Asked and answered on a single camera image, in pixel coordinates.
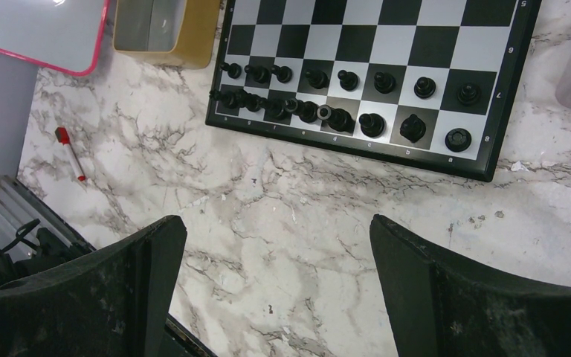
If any red capped marker pen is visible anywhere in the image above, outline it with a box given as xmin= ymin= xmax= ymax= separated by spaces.
xmin=54 ymin=126 xmax=86 ymax=181

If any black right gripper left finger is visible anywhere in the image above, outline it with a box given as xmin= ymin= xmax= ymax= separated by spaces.
xmin=0 ymin=215 xmax=187 ymax=356

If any pink framed whiteboard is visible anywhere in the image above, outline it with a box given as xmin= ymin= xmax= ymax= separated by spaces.
xmin=0 ymin=0 xmax=110 ymax=77

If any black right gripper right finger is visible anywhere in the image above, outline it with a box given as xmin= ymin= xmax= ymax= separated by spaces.
xmin=370 ymin=214 xmax=571 ymax=356

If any black and white chessboard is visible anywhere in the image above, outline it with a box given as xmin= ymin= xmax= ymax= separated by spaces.
xmin=206 ymin=0 xmax=541 ymax=182

